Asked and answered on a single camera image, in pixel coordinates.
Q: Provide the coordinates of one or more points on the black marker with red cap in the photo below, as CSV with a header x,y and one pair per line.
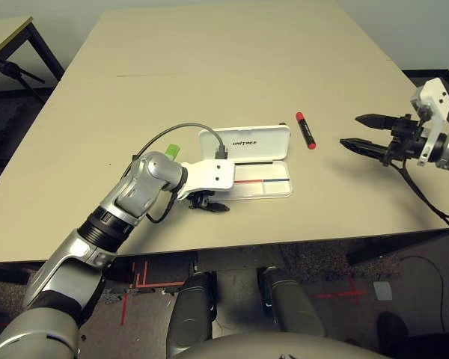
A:
x,y
306,131

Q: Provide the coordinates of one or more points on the green eraser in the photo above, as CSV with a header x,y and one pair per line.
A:
x,y
172,151

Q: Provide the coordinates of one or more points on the white plastic pencil case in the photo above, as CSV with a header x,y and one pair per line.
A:
x,y
254,142

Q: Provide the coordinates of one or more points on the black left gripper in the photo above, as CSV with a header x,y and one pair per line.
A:
x,y
201,200

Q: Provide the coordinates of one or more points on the grey robot right leg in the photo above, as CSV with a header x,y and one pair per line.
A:
x,y
292,306

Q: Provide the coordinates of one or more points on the grey floor sheet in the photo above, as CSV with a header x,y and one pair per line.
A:
x,y
382,291

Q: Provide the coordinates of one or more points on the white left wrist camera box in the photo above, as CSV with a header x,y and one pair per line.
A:
x,y
213,174

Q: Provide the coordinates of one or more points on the grey robot torso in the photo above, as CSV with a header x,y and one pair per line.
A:
x,y
277,348

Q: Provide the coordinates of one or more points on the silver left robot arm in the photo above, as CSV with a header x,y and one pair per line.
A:
x,y
142,187

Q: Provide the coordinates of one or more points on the side table with black frame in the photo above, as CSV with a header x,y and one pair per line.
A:
x,y
7,30

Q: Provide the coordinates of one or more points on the grey robot leg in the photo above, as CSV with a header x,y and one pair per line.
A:
x,y
191,314
292,306

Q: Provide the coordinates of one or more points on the black tripod stand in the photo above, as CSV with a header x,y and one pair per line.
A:
x,y
11,69

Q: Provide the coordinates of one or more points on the grey robot left leg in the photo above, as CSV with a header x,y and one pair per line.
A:
x,y
191,314

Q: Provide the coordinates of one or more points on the red floor tape lines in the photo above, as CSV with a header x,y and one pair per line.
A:
x,y
146,285

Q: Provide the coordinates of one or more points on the red floor tape cross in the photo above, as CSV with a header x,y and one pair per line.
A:
x,y
349,293

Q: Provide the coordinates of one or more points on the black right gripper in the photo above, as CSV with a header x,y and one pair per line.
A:
x,y
406,138

